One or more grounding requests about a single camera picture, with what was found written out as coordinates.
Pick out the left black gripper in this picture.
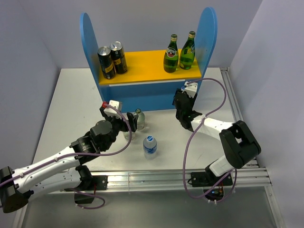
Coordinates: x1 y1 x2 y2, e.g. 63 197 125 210
100 107 138 150

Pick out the clear Chang bottle front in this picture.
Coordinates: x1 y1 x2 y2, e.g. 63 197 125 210
123 131 136 141

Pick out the clear chang bottle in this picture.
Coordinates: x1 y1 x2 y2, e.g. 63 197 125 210
123 131 136 141
134 108 145 130

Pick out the water bottle blue label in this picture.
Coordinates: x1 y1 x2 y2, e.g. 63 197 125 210
143 135 157 159

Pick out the green Perrier bottle red label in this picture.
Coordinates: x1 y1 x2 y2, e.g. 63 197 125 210
163 34 179 73

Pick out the green Perrier bottle yellow label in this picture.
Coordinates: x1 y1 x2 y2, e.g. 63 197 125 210
180 31 196 70

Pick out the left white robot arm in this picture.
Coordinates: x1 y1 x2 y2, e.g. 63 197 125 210
0 104 138 213

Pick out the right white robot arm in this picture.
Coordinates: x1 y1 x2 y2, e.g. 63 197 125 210
173 89 261 187

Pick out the blue and yellow shelf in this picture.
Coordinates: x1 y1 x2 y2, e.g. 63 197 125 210
80 7 218 113

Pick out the front black gold can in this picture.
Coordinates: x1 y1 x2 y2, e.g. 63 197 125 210
97 46 115 79

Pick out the black gold can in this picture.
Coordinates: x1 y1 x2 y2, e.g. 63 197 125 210
97 46 115 79
110 41 128 74

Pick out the rear black gold can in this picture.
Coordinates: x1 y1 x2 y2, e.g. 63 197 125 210
110 41 128 74

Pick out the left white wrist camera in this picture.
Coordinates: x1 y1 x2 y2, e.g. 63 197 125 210
102 100 122 119

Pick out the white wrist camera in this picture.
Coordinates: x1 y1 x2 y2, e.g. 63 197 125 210
181 81 198 98
102 100 122 119

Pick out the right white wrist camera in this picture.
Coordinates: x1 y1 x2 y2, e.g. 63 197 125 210
181 81 198 98

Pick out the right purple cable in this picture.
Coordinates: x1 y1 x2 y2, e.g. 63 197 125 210
182 78 238 202

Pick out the purple cable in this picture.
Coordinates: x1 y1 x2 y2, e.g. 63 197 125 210
182 78 238 202
0 104 133 211

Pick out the aluminium side rail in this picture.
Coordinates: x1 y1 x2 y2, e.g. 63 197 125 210
219 66 258 167

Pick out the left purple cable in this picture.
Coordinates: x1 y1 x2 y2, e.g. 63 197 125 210
0 104 133 211

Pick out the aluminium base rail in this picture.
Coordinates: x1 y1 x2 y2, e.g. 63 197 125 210
21 167 273 194

